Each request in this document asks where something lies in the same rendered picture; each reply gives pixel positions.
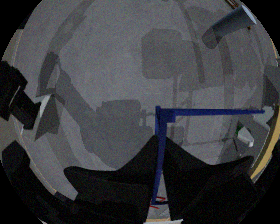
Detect white flat panel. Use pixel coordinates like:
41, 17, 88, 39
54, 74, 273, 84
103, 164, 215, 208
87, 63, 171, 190
252, 64, 280, 183

